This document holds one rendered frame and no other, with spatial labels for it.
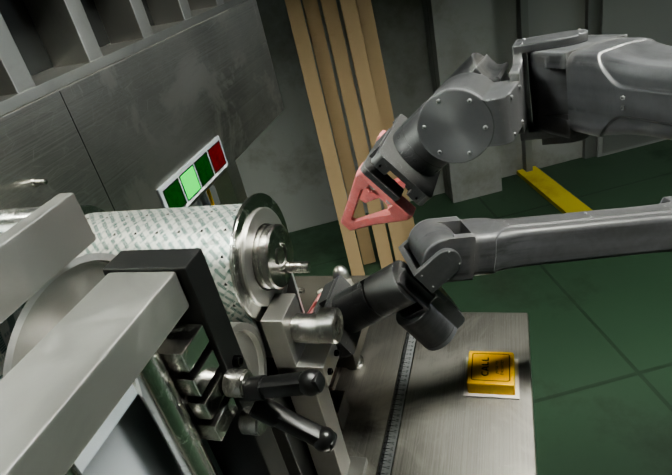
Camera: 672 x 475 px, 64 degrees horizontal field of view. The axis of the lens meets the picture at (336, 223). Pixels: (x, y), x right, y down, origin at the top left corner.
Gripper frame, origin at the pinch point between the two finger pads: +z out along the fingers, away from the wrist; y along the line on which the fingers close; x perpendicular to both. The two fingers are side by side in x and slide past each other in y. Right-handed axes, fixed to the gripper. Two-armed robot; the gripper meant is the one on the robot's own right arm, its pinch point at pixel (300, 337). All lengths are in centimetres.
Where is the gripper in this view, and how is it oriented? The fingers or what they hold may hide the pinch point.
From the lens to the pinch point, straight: 78.6
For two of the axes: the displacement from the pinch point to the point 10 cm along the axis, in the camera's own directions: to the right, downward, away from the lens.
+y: 2.5, -5.2, 8.2
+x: -6.5, -7.1, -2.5
